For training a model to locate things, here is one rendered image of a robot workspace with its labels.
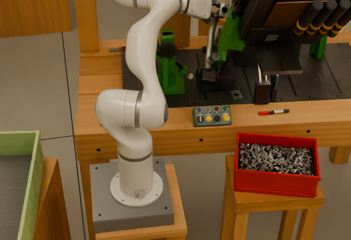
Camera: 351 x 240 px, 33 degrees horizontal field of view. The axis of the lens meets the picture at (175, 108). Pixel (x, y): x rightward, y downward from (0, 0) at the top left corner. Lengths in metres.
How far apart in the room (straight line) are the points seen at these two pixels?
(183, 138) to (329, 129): 0.61
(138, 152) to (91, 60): 0.95
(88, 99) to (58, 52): 1.88
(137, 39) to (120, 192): 0.56
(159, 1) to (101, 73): 0.87
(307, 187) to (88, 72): 1.11
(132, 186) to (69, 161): 1.53
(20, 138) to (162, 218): 0.66
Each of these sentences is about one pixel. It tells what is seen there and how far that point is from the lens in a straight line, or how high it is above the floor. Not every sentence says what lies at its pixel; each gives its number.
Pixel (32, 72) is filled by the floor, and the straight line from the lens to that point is 4.29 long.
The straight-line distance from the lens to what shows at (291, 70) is 2.38.
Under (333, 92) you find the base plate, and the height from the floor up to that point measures 0.90.
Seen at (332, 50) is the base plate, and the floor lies 0.90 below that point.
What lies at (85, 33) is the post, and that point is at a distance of 2.83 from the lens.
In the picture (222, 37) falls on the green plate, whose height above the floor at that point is 1.13.
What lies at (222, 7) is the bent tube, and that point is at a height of 1.25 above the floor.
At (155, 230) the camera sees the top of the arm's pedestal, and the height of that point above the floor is 0.85.
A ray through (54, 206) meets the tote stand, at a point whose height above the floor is 0.65.
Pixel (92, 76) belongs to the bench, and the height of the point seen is 0.88.
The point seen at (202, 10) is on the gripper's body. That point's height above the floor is 1.25.
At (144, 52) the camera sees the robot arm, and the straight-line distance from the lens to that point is 1.91.
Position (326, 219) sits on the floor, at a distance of 3.36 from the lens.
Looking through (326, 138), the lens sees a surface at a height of 0.80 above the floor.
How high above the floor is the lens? 2.52
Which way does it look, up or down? 40 degrees down
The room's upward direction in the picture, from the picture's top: 1 degrees clockwise
